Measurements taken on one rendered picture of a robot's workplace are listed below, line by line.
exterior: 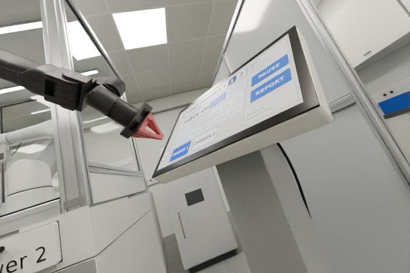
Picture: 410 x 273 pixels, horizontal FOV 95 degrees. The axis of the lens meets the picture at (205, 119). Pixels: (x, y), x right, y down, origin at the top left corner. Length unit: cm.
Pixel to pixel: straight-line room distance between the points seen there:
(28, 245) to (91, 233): 16
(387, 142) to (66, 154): 117
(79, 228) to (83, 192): 10
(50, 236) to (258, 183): 61
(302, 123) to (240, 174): 25
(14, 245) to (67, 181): 19
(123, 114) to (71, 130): 34
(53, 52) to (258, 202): 91
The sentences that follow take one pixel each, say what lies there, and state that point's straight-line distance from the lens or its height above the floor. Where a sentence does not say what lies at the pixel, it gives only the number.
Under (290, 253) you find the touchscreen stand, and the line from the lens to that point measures 54.
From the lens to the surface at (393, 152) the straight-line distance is 101.
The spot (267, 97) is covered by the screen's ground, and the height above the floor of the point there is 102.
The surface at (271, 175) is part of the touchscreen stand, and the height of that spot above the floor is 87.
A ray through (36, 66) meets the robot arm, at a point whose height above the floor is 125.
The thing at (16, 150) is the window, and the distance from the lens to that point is 91.
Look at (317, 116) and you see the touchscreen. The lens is 34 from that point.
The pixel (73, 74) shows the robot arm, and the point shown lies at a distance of 53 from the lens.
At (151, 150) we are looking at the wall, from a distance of 405.
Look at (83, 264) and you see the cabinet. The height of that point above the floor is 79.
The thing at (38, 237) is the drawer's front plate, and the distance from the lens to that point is 80.
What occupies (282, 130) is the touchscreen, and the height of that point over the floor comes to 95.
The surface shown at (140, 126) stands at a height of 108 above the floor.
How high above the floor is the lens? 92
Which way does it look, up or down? 15 degrees up
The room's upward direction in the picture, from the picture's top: 19 degrees counter-clockwise
